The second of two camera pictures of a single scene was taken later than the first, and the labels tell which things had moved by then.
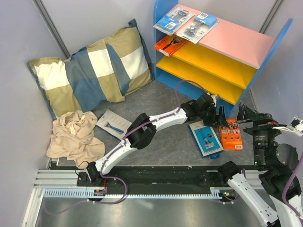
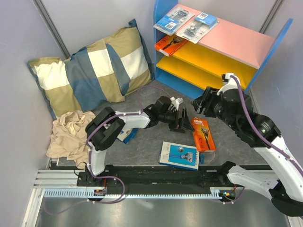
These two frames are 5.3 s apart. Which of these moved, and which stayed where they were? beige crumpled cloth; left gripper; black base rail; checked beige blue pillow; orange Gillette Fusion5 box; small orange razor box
Moved: left gripper; small orange razor box
Stayed: orange Gillette Fusion5 box; checked beige blue pillow; beige crumpled cloth; black base rail
